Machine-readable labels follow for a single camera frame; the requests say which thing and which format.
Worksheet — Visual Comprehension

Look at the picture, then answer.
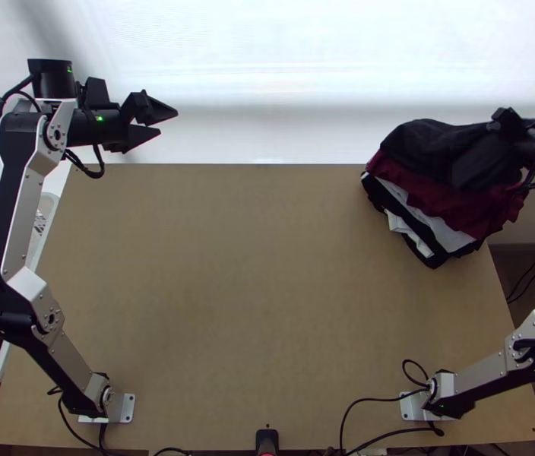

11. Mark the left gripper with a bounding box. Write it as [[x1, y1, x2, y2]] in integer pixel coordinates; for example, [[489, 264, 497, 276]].
[[101, 90, 179, 155]]

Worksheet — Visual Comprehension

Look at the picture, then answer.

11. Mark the black t-shirt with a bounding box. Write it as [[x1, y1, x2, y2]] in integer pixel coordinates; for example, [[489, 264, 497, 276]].
[[378, 119, 534, 193]]

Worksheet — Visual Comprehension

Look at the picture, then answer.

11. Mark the pile of folded clothes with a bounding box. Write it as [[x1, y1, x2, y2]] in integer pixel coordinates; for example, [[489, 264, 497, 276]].
[[361, 147, 530, 271]]

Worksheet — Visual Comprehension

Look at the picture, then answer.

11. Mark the white laundry basket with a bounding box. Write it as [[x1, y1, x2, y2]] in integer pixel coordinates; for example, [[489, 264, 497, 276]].
[[0, 189, 59, 393]]

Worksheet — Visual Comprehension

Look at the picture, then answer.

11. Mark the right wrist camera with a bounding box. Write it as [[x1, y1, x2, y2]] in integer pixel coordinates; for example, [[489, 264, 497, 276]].
[[488, 106, 525, 136]]

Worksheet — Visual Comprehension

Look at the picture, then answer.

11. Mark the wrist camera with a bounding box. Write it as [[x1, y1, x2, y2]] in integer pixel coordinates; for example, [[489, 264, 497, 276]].
[[488, 106, 525, 136], [79, 77, 109, 110]]

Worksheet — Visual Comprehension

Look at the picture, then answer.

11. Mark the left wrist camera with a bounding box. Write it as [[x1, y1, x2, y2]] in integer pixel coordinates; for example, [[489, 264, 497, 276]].
[[79, 77, 109, 110]]

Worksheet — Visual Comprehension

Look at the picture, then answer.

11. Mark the black cable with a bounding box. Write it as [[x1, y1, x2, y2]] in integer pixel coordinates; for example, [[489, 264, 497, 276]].
[[340, 396, 445, 456], [64, 146, 107, 181], [57, 389, 112, 452], [402, 359, 435, 395]]

